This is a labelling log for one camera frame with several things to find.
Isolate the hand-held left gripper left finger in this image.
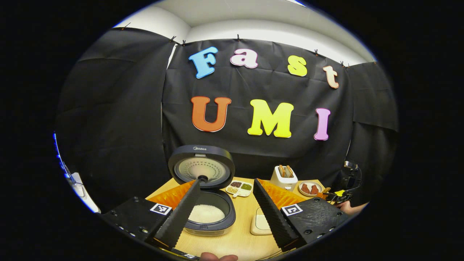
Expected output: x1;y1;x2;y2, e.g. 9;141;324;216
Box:
100;179;202;250

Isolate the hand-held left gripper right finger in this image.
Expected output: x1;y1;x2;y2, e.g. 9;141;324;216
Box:
253;178;350;251

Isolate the clear container of rice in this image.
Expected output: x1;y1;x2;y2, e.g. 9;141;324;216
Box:
250;207;272;235

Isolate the dark grey rice cooker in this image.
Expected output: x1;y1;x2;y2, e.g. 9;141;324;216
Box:
168;145;236;237

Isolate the white round plate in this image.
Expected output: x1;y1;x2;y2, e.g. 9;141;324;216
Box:
298;181;323;197

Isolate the white toaster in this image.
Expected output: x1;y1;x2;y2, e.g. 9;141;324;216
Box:
270;165;298;191

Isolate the white divided grain dish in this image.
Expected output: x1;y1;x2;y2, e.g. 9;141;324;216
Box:
225;180;253;198

